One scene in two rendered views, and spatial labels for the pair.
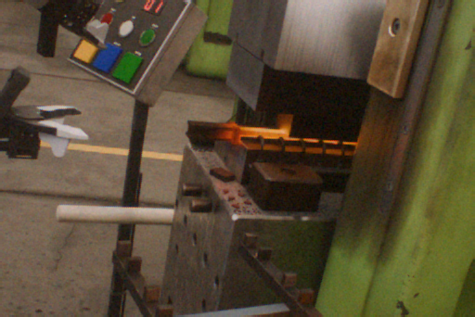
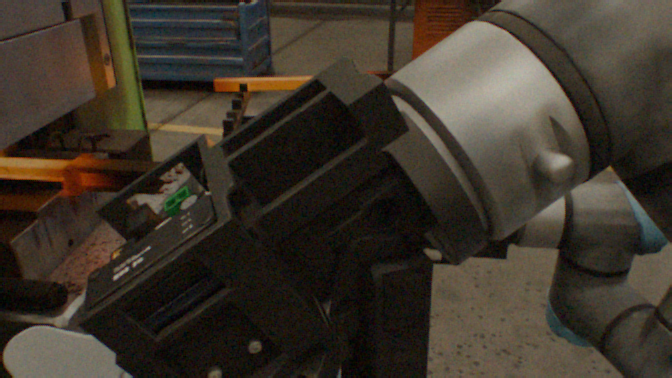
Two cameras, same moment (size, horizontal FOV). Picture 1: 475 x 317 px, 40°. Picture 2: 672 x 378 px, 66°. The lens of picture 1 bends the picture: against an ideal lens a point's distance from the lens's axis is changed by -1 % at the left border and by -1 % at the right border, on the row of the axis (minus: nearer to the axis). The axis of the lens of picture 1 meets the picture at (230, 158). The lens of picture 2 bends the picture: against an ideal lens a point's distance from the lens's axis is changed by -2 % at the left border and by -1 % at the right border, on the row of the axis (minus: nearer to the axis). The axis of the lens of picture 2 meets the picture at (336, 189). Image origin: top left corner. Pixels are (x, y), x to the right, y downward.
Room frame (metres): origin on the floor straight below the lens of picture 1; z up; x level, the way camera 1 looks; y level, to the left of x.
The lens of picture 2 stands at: (1.65, 0.53, 1.26)
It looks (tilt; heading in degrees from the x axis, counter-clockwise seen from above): 27 degrees down; 207
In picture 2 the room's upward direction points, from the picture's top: straight up
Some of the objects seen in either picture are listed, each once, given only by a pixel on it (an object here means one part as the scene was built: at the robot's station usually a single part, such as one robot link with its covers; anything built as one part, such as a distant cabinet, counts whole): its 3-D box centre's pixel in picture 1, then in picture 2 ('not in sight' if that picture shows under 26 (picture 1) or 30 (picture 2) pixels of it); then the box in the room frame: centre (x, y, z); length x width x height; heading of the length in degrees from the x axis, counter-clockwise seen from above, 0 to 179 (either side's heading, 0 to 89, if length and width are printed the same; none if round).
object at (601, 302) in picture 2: not in sight; (594, 300); (1.09, 0.57, 0.88); 0.11 x 0.08 x 0.11; 42
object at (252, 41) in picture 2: not in sight; (194, 39); (-1.89, -2.68, 0.36); 1.20 x 0.80 x 0.72; 109
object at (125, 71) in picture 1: (129, 68); not in sight; (1.65, 0.30, 1.01); 0.07 x 0.05 x 0.07; 46
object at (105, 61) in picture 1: (108, 58); not in sight; (1.72, 0.37, 1.01); 0.07 x 0.05 x 0.07; 46
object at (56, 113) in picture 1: (57, 121); not in sight; (1.22, 0.35, 0.97); 0.09 x 0.03 x 0.06; 147
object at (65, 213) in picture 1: (139, 216); not in sight; (1.61, 0.21, 0.62); 0.44 x 0.05 x 0.05; 111
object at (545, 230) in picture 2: not in sight; (531, 211); (1.10, 0.49, 0.98); 0.08 x 0.05 x 0.08; 21
